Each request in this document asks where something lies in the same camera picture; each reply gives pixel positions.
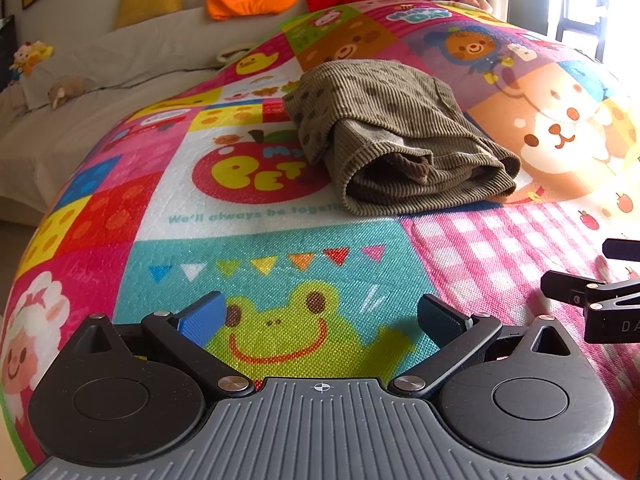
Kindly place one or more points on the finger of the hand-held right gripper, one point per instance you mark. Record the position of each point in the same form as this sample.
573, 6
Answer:
622, 250
562, 285

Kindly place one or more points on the white covered sofa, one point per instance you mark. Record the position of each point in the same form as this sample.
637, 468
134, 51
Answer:
100, 125

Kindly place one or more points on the colourful printed blanket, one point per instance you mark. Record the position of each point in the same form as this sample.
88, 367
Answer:
250, 240

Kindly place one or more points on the small beige plush toy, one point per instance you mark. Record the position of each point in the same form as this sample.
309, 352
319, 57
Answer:
67, 89

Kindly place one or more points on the dark cabinet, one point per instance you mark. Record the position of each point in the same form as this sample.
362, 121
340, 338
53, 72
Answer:
7, 50

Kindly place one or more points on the yellow and pink plush toy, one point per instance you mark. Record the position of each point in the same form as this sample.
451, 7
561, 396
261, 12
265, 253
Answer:
30, 55

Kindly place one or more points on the black window frame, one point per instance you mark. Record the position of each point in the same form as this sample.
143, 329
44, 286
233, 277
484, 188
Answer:
580, 20

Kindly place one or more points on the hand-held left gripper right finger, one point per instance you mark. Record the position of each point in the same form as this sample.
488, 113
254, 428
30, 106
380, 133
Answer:
442, 321

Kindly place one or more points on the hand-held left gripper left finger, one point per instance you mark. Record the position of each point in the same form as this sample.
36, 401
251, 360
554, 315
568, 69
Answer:
202, 320

